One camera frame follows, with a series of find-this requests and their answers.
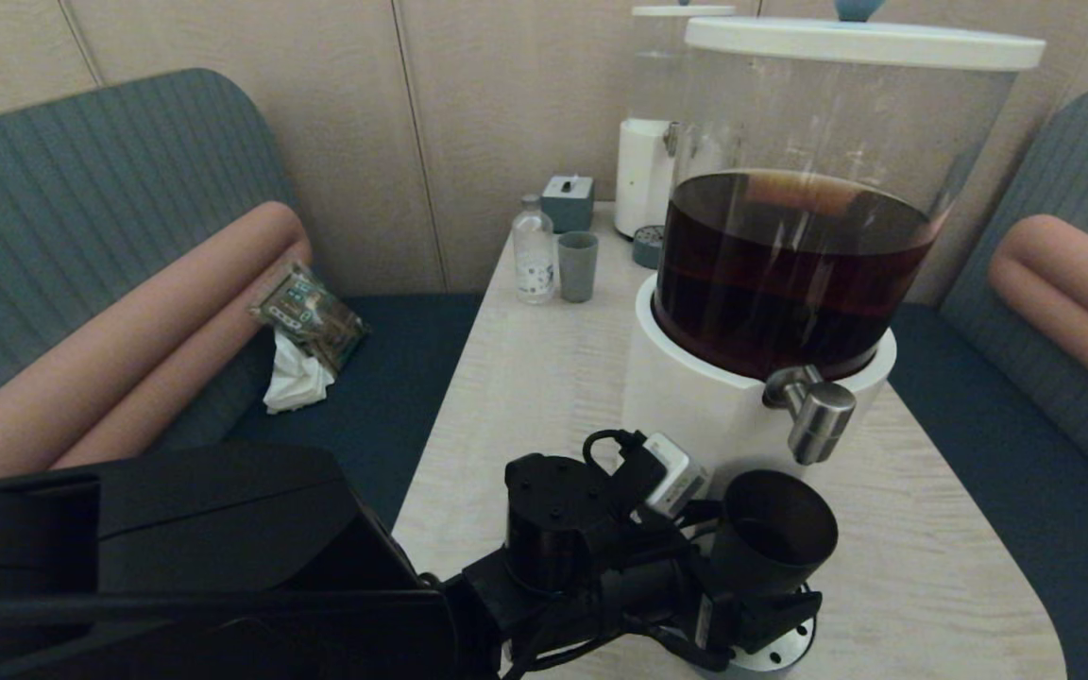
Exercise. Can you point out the small grey box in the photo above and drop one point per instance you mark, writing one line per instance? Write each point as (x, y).
(568, 204)

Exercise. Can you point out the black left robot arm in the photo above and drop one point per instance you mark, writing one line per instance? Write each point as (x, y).
(176, 567)

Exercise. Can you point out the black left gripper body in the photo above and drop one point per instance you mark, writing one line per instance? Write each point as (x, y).
(657, 590)

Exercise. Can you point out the round grey perforated drip tray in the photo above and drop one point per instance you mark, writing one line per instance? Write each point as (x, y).
(785, 647)

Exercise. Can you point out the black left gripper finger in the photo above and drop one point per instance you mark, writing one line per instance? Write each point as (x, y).
(775, 619)
(703, 513)

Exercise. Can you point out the far empty drink dispenser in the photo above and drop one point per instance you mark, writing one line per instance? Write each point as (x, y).
(643, 179)

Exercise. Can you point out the small grey drip tray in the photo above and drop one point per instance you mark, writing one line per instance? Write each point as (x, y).
(646, 248)

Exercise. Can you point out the clear plastic bottle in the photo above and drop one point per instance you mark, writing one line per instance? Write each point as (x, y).
(535, 253)

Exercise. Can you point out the large tea drink dispenser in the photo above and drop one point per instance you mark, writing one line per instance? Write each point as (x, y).
(695, 406)

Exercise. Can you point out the green snack package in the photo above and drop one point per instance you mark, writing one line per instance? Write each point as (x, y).
(310, 314)

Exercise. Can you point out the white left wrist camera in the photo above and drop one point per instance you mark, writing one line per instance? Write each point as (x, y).
(679, 475)

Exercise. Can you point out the crumpled white tissue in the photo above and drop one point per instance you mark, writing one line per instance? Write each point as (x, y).
(297, 381)

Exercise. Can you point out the grey-green cup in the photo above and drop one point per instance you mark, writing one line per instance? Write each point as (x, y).
(578, 267)

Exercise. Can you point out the metal dispenser tap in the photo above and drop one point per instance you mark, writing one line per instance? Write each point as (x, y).
(821, 416)

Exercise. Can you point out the black plastic cup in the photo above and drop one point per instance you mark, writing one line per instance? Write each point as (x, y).
(771, 529)

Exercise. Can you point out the pink bolster cushion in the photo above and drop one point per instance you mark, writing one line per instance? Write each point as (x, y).
(1073, 291)
(110, 368)

